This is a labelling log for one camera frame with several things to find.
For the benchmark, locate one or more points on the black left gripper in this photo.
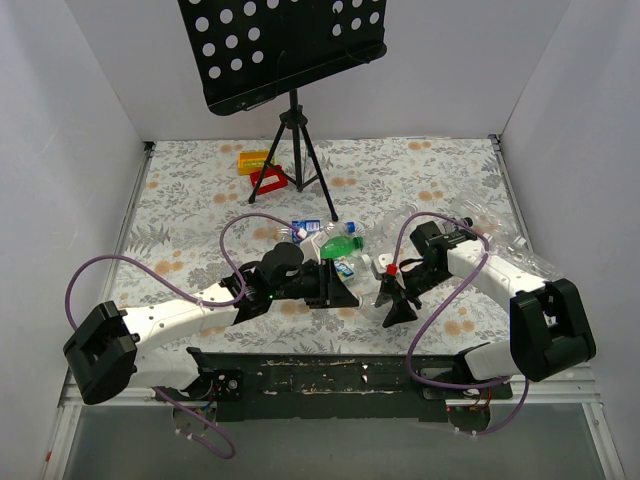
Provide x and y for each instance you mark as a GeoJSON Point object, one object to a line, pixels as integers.
{"type": "Point", "coordinates": [324, 282]}

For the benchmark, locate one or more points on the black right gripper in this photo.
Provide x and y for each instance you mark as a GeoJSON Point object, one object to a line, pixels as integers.
{"type": "Point", "coordinates": [400, 291]}

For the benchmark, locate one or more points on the clear bottle white cap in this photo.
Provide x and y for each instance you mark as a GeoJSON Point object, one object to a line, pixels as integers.
{"type": "Point", "coordinates": [375, 306]}

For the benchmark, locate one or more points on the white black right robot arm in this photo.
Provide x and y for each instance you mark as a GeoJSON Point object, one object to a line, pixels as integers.
{"type": "Point", "coordinates": [548, 327]}

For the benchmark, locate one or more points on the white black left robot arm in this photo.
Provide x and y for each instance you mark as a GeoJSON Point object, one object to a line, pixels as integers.
{"type": "Point", "coordinates": [114, 348]}

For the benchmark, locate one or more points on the clear bottle lemon label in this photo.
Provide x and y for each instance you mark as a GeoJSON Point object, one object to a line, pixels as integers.
{"type": "Point", "coordinates": [353, 270]}

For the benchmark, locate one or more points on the green plastic bottle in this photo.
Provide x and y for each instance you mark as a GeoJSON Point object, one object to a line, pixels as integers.
{"type": "Point", "coordinates": [339, 246]}

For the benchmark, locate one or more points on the small clear bottle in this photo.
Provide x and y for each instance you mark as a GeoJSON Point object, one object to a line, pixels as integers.
{"type": "Point", "coordinates": [385, 231]}

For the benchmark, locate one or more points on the clear bottle blue label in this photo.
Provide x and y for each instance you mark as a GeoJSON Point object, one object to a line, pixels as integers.
{"type": "Point", "coordinates": [284, 234]}

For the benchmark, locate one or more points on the floral patterned table mat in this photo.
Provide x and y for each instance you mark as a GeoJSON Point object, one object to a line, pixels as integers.
{"type": "Point", "coordinates": [193, 217]}

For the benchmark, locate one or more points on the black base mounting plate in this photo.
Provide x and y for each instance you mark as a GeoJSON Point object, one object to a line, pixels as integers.
{"type": "Point", "coordinates": [244, 387]}

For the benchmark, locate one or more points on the red plastic box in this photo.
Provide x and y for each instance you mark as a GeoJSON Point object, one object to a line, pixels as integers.
{"type": "Point", "coordinates": [274, 179]}

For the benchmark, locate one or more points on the yellow plastic box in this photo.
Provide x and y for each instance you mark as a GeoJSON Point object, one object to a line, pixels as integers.
{"type": "Point", "coordinates": [249, 162]}

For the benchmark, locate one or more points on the black perforated music stand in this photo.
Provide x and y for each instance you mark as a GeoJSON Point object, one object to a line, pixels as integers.
{"type": "Point", "coordinates": [248, 53]}

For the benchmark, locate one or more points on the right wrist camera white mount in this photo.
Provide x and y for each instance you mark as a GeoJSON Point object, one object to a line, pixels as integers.
{"type": "Point", "coordinates": [385, 263]}

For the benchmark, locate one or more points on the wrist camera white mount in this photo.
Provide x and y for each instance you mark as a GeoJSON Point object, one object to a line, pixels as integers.
{"type": "Point", "coordinates": [385, 263]}
{"type": "Point", "coordinates": [310, 243]}

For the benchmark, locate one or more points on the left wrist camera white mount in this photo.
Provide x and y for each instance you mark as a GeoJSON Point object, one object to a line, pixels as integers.
{"type": "Point", "coordinates": [310, 243]}

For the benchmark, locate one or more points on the aluminium frame rail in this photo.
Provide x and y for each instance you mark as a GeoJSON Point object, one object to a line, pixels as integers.
{"type": "Point", "coordinates": [555, 429]}

